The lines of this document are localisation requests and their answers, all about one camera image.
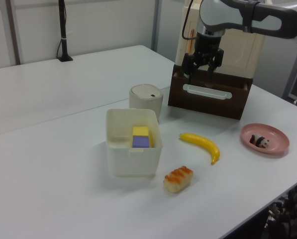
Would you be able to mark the small beige trash can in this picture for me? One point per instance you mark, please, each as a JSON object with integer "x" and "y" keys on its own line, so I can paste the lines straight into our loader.
{"x": 146, "y": 100}

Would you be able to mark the yellow toy banana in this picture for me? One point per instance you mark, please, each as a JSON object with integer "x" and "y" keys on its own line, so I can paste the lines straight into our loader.
{"x": 203, "y": 143}

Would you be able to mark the white plastic box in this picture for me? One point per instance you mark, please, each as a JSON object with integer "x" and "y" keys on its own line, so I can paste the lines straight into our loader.
{"x": 134, "y": 161}

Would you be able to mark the grey and white robot arm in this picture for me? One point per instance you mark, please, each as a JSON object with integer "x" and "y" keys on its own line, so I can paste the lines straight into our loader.
{"x": 265, "y": 17}

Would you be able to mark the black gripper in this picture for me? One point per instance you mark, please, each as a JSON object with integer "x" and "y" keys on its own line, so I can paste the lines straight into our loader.
{"x": 208, "y": 43}

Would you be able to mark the toy salmon roe sushi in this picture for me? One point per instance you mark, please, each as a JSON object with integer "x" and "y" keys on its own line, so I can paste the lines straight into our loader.
{"x": 178, "y": 180}

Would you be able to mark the pink plate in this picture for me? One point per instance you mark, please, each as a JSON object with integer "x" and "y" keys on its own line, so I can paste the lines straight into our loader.
{"x": 275, "y": 147}

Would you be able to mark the yellow foam block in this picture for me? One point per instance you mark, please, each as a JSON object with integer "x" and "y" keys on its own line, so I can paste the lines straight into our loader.
{"x": 141, "y": 130}

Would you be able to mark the cream plastic cabinet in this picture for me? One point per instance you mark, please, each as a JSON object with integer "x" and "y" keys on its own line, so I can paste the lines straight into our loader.
{"x": 240, "y": 52}

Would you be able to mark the brown wooden drawer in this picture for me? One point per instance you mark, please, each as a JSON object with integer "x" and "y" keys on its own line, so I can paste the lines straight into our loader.
{"x": 208, "y": 107}

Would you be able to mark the black pole stand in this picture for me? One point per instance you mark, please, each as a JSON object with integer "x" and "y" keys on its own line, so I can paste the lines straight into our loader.
{"x": 63, "y": 30}

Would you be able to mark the toy panda figure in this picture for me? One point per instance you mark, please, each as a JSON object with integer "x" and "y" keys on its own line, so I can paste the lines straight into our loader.
{"x": 259, "y": 140}

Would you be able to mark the purple foam block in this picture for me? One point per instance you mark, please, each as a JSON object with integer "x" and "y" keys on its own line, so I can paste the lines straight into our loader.
{"x": 140, "y": 142}

